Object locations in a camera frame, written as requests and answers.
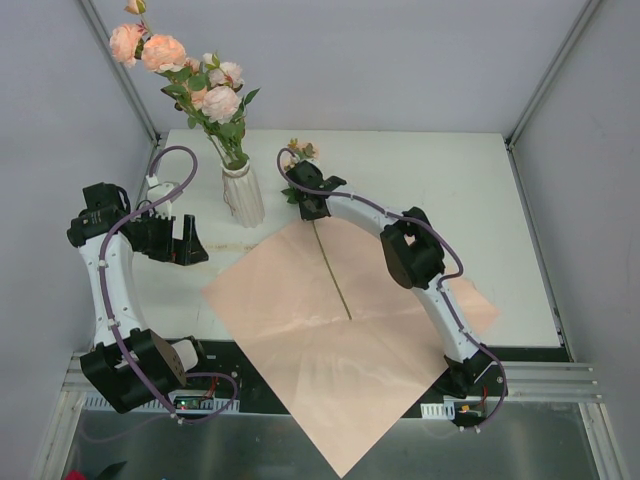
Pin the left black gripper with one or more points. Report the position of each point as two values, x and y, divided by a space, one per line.
167 240

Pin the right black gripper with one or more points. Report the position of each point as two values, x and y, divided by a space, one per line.
310 206

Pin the small bud flower stem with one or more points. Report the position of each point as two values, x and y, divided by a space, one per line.
298 151

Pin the pale pink rose stem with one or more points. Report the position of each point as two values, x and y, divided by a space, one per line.
222 109

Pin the pink wrapping paper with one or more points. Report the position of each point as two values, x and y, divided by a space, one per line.
345 382

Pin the cream printed ribbon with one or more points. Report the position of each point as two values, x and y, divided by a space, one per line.
229 247

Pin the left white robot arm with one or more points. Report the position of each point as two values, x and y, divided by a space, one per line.
130 365

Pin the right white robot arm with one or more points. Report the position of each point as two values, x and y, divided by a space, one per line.
414 255

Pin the white ribbed vase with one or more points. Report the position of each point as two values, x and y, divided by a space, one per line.
241 192

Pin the red object at bottom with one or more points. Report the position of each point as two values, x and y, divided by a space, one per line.
75 475

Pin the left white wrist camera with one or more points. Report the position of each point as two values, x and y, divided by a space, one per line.
157 190

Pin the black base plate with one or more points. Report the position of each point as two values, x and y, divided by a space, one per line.
256 397

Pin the left white cable duct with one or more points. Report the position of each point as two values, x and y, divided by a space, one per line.
187 404

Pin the white cable duct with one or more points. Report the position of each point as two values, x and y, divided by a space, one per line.
187 404
444 410

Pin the left aluminium frame post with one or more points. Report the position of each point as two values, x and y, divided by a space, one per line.
101 34

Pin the aluminium frame post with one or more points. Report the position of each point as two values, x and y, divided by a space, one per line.
585 17
101 34

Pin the right white cable duct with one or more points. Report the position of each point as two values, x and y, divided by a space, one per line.
444 410

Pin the right aluminium frame post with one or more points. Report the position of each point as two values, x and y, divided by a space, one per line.
585 17

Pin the aluminium front rail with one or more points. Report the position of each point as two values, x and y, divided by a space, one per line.
545 375

